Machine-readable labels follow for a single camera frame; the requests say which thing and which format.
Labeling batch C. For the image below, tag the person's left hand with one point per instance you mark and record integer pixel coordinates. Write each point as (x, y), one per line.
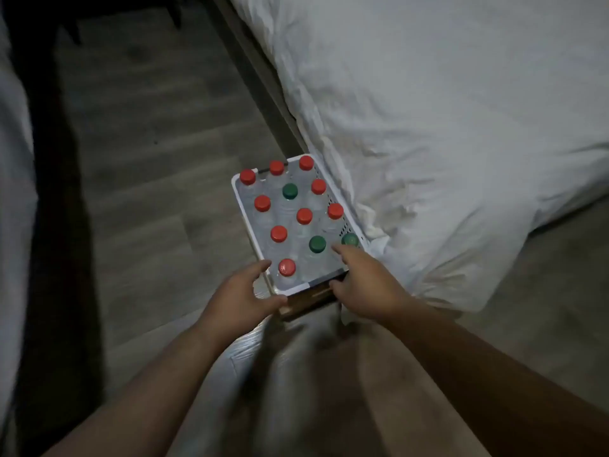
(233, 304)

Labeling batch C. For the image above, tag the white bedding sheet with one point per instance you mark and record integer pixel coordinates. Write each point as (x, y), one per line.
(14, 209)

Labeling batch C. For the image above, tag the person's left forearm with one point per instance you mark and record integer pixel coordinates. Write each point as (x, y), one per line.
(142, 404)

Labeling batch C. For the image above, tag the person's beige clothing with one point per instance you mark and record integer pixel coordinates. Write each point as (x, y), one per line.
(333, 399)

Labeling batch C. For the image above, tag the white bed duvet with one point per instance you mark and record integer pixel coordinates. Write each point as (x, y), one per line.
(452, 114)

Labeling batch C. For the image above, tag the person's right hand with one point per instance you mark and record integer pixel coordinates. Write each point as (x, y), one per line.
(371, 290)

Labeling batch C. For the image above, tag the person's right forearm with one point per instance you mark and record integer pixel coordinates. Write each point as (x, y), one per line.
(495, 380)

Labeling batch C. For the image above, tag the dark wooden furniture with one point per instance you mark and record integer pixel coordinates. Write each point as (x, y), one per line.
(95, 7)

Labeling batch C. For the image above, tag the brown cardboard box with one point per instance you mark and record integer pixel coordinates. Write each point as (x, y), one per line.
(309, 301)

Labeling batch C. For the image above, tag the person's left thumb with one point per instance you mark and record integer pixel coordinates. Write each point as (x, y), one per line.
(275, 303)

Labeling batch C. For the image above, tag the green-capped clear bottle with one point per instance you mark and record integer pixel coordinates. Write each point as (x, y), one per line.
(351, 239)
(317, 244)
(290, 191)

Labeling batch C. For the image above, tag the group of red-capped water bottles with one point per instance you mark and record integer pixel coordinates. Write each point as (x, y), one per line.
(279, 234)

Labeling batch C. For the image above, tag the grey bed frame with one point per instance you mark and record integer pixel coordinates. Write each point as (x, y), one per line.
(257, 76)

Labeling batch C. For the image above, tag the person's right thumb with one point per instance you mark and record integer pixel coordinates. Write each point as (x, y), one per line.
(338, 290)

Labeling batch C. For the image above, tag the white plastic basket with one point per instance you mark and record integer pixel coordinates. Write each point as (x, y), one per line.
(309, 284)

